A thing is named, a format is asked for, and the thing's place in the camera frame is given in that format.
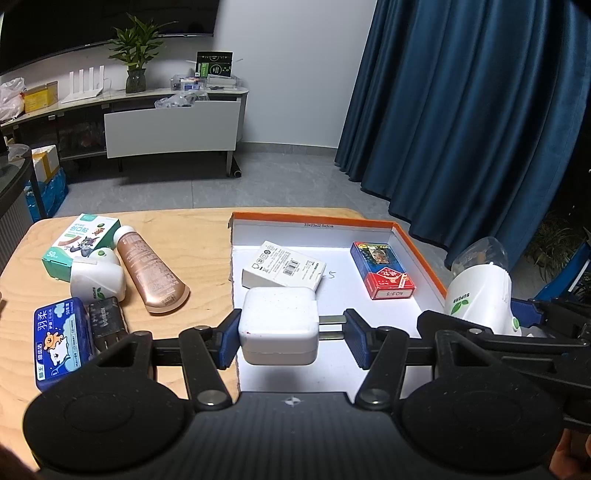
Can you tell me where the black wall screen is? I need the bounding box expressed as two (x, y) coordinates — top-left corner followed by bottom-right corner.
(0, 0), (221, 78)

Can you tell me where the white router with antennas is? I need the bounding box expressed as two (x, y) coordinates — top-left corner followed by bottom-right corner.
(61, 65), (106, 104)

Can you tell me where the white square charger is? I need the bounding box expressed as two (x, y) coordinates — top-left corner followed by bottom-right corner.
(238, 287), (320, 366)

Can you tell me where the green and black box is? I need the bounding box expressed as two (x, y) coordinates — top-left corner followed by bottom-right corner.
(194, 50), (234, 79)

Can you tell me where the red and blue card box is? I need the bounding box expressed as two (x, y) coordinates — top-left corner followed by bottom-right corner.
(349, 241), (416, 301)

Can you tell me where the white curved sideboard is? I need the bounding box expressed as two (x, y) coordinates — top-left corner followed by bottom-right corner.
(0, 85), (250, 179)

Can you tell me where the green leafy plant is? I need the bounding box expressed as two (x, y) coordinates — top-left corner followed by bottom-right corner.
(108, 14), (165, 71)

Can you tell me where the orange-edged white cardboard box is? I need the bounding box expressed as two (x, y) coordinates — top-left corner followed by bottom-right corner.
(228, 211), (448, 402)

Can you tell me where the bronze tube with white cap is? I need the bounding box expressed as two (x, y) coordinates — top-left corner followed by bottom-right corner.
(113, 226), (191, 316)

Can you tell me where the white Superb bottle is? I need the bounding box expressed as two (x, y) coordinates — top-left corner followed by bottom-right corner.
(69, 247), (127, 304)

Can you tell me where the crumpled clear plastic bag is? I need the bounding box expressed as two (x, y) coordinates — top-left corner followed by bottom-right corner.
(154, 91), (209, 110)

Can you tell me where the white plastic bag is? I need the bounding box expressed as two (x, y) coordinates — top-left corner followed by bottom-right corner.
(0, 77), (27, 122)

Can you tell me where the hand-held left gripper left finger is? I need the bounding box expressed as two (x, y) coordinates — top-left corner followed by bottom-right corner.
(95, 308), (243, 413)

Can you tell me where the blue tissue pack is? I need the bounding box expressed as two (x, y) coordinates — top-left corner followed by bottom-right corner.
(33, 296), (95, 380)

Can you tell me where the stack of flat boxes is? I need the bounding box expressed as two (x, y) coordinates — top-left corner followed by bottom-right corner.
(205, 74), (239, 92)

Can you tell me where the white printed small box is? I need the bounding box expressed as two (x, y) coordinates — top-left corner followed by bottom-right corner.
(242, 240), (327, 291)

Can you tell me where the dark blue curtain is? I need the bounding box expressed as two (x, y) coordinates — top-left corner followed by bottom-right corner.
(334, 0), (586, 289)

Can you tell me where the black charger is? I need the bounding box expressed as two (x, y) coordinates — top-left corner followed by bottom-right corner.
(87, 297), (129, 353)

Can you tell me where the potted floor plant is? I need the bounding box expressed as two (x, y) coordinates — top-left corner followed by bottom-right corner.
(525, 211), (579, 283)

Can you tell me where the clear plastic box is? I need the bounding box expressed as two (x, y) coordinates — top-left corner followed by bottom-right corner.
(169, 73), (206, 93)

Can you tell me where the blue chair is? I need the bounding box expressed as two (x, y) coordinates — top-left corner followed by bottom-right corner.
(531, 240), (591, 320)

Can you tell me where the white and yellow carton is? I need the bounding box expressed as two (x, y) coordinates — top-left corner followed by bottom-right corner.
(31, 144), (61, 184)

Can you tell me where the grey ribbed bin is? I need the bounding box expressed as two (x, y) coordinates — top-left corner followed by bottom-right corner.
(0, 156), (36, 274)

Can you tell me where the yellow box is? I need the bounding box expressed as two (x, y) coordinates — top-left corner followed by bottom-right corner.
(23, 81), (59, 114)

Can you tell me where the blue bag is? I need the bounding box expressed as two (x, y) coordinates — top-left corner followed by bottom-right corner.
(23, 168), (70, 223)

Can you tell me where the green cartoon mask box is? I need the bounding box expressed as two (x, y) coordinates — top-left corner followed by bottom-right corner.
(41, 213), (122, 281)

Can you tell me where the glass vase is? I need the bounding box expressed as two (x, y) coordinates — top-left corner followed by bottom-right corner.
(125, 68), (147, 95)

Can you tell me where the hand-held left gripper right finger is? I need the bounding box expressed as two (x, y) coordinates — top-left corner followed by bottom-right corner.
(344, 308), (490, 411)

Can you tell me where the person's right hand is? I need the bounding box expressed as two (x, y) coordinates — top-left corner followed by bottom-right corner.
(551, 428), (591, 480)

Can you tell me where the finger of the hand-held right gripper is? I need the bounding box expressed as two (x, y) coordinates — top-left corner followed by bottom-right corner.
(417, 311), (591, 371)
(510, 298), (591, 339)

